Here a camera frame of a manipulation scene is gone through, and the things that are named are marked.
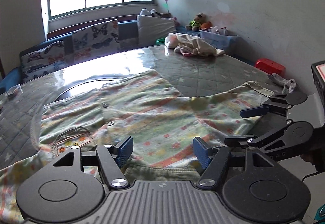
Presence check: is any green floral children's shirt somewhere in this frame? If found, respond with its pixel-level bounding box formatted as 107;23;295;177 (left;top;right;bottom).
1;70;272;223

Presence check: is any pile of pale clothes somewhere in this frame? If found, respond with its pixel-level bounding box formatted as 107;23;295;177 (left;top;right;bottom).
164;33;225;57

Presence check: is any person's right hand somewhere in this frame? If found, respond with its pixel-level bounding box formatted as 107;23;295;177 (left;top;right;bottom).
300;153;319;165

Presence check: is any grey sock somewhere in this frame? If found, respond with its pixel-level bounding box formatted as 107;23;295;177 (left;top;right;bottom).
268;73;297;94

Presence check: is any red plastic box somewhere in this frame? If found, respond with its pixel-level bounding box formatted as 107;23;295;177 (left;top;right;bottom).
255;58;286;77

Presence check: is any black round induction cooktop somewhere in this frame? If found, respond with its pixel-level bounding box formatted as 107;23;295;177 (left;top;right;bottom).
54;78;119;102

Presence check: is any translucent blue storage bin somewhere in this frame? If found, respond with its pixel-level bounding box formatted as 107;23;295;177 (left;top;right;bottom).
200;31;238;55

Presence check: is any teddy bear toy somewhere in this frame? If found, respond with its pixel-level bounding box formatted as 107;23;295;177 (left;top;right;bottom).
185;13;212;32

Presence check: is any clear plastic small box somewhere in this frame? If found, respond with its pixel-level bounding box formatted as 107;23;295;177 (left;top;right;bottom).
5;84;23;100

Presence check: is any right butterfly print cushion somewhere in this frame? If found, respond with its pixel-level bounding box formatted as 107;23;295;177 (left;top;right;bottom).
72;20;121;64

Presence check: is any butterfly print cushion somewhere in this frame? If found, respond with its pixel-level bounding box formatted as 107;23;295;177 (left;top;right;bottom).
21;41;68;83
72;20;121;64

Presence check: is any left butterfly print cushion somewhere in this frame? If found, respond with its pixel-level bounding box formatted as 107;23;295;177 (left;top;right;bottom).
21;41;68;83

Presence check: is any green plastic basin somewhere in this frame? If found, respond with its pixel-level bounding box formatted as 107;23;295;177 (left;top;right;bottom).
155;38;165;45

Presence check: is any grey plain pillow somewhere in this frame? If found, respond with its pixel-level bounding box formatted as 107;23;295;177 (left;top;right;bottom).
137;8;176;47

